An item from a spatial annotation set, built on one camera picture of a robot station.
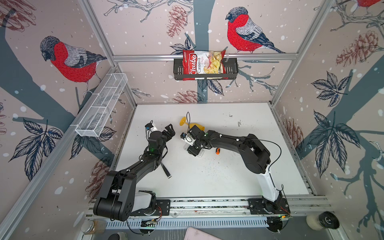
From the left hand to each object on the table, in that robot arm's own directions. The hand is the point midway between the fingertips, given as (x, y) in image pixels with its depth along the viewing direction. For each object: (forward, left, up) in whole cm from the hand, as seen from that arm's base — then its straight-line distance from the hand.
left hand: (167, 127), depth 87 cm
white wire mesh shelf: (-7, +33, +14) cm, 37 cm away
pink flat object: (-49, -15, -14) cm, 53 cm away
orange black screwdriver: (-8, -31, -14) cm, 35 cm away
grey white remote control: (-10, -20, -13) cm, 26 cm away
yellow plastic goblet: (+14, -8, -13) cm, 21 cm away
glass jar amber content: (-46, +27, -6) cm, 54 cm away
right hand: (-7, -14, -16) cm, 22 cm away
